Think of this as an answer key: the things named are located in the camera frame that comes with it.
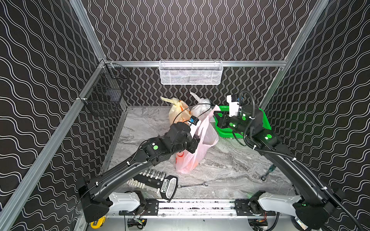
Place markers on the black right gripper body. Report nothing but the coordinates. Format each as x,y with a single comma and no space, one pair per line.
234,123

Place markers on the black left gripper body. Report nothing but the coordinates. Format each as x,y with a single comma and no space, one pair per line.
193,141

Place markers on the pink plastic bag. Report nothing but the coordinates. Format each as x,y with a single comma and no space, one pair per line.
185,161

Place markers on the white plastic bag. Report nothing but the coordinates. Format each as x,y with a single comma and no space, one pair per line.
202,109

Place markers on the yellow plastic bag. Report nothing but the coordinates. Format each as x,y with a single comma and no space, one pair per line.
179,112

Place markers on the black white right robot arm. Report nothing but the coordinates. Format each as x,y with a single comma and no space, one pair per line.
315,202

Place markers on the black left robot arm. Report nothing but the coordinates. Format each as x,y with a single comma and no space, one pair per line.
94,192

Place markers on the green plastic basket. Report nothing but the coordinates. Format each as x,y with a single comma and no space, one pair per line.
260,122

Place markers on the steel combination wrench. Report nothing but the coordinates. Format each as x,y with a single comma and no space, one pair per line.
204,184

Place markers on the socket set holder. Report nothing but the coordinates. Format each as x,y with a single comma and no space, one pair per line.
166,185

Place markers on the yellow tape measure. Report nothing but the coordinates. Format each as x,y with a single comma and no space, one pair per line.
98,223

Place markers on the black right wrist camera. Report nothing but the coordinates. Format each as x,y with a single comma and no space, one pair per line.
233,101

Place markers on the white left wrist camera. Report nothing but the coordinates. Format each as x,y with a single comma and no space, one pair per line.
193,121

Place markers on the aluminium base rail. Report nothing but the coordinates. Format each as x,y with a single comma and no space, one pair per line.
130,213

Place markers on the black wire basket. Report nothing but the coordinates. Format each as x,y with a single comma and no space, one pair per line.
106,96

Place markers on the aluminium corner post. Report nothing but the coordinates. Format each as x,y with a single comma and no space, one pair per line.
311,21

